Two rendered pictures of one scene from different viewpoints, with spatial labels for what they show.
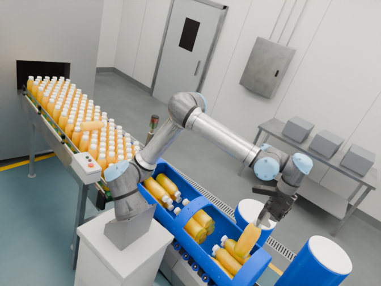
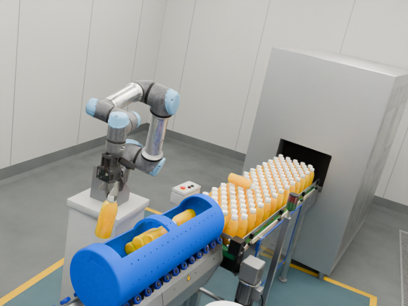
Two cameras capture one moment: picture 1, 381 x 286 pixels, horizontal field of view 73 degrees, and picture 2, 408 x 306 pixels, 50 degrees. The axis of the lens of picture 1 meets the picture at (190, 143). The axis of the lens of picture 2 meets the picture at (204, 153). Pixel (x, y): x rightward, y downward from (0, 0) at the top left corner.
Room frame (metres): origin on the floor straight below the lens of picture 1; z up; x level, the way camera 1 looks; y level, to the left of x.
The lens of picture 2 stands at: (0.97, -2.04, 2.23)
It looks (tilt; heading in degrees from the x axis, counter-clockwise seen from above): 18 degrees down; 82
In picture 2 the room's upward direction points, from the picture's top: 12 degrees clockwise
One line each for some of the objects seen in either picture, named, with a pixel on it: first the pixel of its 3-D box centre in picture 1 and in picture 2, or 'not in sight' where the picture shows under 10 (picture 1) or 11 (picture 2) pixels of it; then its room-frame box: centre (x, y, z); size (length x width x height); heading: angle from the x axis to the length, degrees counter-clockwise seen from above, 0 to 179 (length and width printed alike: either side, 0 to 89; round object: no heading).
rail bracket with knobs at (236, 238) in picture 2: not in sight; (235, 246); (1.60, 0.16, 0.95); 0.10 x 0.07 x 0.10; 144
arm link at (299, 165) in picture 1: (296, 169); (118, 127); (0.87, -0.41, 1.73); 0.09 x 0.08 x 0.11; 71
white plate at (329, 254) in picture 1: (329, 253); not in sight; (1.29, -1.08, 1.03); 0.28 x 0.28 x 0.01
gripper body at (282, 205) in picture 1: (279, 202); (111, 166); (0.86, -0.41, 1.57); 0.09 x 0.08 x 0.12; 54
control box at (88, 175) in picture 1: (86, 167); (185, 193); (1.30, 0.58, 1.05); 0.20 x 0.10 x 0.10; 54
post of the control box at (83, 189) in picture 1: (79, 226); not in sight; (1.30, 0.58, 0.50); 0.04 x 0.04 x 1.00; 54
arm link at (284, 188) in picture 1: (287, 185); (115, 146); (0.87, -0.41, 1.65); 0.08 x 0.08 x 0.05
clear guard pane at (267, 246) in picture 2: not in sight; (274, 251); (2.00, 0.60, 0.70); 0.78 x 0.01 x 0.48; 54
